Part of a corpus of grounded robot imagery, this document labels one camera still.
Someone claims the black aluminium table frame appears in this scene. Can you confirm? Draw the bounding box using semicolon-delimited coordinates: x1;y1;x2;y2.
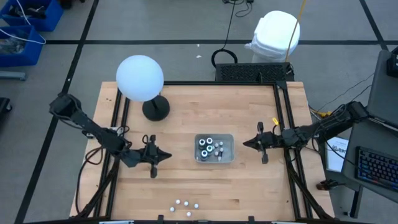
70;80;336;224

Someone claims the grey plastic bin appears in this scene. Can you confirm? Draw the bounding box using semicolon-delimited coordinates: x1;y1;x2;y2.
194;133;235;165

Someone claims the black perforated computer case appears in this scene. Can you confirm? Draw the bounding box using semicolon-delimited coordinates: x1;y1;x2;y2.
215;62;295;83

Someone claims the thin white cable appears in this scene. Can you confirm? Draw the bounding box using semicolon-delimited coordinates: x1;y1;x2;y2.
0;0;47;45

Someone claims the white bagged trash bin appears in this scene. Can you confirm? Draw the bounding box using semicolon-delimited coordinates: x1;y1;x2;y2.
244;10;302;63

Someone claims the black desk foot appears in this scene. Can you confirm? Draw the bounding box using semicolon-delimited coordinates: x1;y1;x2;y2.
316;179;339;192

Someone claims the black device box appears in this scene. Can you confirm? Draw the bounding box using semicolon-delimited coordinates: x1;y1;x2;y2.
386;46;398;78

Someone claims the white globe table lamp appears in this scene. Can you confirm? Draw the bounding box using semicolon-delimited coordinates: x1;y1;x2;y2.
116;55;171;122

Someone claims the grey computer monitor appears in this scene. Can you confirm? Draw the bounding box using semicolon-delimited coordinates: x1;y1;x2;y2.
366;49;398;129

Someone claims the long yellow cable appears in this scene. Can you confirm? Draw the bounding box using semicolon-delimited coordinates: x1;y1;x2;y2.
285;0;308;63

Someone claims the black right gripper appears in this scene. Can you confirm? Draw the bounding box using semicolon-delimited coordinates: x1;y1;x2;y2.
243;121;284;165

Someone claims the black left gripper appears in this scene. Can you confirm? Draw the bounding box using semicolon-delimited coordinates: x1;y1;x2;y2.
136;135;173;179

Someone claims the grey desk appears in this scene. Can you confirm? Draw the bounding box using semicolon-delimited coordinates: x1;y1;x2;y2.
341;115;398;205

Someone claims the coiled black power cable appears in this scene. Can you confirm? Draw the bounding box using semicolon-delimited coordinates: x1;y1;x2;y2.
211;0;239;68

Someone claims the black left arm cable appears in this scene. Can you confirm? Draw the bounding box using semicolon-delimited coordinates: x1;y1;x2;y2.
75;146;105;216

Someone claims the black backlit keyboard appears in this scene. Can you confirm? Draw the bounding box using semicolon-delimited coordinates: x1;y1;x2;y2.
356;146;398;192

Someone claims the grey metal bar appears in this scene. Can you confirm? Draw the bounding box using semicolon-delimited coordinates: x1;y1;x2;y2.
0;70;27;82

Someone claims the white paper sheet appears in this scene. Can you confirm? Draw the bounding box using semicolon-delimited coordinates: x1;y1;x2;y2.
325;136;351;173

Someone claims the blue plastic storage bin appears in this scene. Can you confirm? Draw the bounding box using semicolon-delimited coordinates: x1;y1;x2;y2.
0;25;45;68
0;0;65;32

